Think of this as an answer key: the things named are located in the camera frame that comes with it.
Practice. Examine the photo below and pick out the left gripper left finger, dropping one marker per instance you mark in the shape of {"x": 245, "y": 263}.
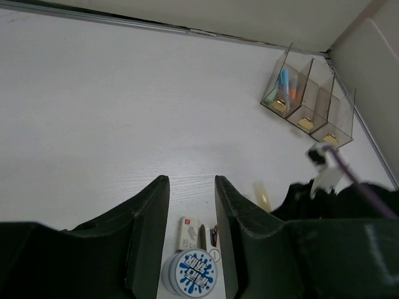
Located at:
{"x": 115, "y": 255}

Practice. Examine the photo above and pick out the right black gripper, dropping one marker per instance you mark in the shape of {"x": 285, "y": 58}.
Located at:
{"x": 349, "y": 203}

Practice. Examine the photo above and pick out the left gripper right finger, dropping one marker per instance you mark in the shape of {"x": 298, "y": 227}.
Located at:
{"x": 265, "y": 257}

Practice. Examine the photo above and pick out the orange highlighter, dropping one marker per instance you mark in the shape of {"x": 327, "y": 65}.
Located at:
{"x": 293, "y": 86}

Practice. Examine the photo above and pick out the blue highlighter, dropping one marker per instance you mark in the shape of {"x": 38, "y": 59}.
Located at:
{"x": 284, "y": 80}

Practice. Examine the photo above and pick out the yellow highlighter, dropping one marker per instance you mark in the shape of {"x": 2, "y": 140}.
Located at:
{"x": 261, "y": 196}

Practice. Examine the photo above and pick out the green highlighter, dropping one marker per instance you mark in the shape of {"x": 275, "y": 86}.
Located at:
{"x": 270, "y": 97}

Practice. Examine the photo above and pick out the pink mini stapler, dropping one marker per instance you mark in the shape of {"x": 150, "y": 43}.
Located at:
{"x": 209, "y": 241}

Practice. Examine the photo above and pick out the right clear organizer bin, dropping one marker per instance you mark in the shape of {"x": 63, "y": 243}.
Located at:
{"x": 338, "y": 129}

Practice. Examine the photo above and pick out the clear organizer bin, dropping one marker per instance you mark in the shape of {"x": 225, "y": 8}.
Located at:
{"x": 294, "y": 59}
{"x": 338, "y": 129}
{"x": 312, "y": 102}

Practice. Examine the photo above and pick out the right blue slime jar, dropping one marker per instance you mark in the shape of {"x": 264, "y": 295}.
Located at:
{"x": 190, "y": 273}

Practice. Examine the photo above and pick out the white staple box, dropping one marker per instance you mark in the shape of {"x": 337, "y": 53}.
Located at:
{"x": 188, "y": 232}

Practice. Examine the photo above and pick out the middle clear organizer bin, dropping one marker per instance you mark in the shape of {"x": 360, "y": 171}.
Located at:
{"x": 312, "y": 102}

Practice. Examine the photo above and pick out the left clear organizer bin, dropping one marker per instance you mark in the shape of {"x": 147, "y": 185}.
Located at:
{"x": 294, "y": 59}

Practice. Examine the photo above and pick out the aluminium rail back edge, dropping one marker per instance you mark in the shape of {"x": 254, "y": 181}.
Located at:
{"x": 67, "y": 27}

